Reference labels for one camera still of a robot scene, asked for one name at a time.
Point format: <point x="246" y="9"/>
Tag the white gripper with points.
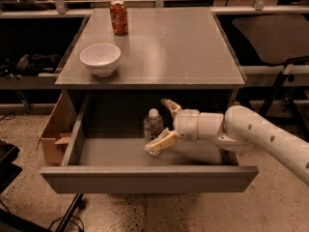
<point x="185" y="125"/>

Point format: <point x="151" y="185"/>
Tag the clear plastic water bottle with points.
<point x="153" y="125"/>

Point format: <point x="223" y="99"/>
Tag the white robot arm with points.
<point x="236" y="130"/>

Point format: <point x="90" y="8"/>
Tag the grey open top drawer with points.
<point x="106" y="155"/>

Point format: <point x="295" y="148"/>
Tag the grey counter cabinet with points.
<point x="165" y="48"/>

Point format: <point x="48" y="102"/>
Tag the white ceramic bowl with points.
<point x="100" y="59"/>

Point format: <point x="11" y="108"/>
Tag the brown cardboard box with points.
<point x="57" y="132"/>

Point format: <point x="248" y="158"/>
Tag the orange soda can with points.
<point x="118" y="17"/>

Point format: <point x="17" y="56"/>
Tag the black chair at right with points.
<point x="279" y="40"/>

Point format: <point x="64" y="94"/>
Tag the black headphones on shelf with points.
<point x="30" y="65"/>

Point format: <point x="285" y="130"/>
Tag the black equipment at left edge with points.
<point x="8" y="170"/>

